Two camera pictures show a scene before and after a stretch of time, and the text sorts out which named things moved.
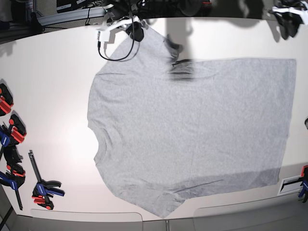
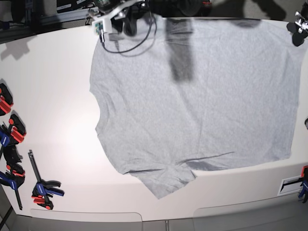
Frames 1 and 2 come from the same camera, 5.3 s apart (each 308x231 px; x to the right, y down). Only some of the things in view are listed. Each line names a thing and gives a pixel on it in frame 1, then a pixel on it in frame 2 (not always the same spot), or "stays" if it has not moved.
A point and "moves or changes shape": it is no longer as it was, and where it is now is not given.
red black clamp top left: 6,100 stays
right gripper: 288,13 → 300,28
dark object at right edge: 306,123 stays
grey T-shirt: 169,129 moves or changes shape
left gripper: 118,18 → 130,25
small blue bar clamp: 45,189 stays
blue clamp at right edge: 303,192 stays
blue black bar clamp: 15,173 stays
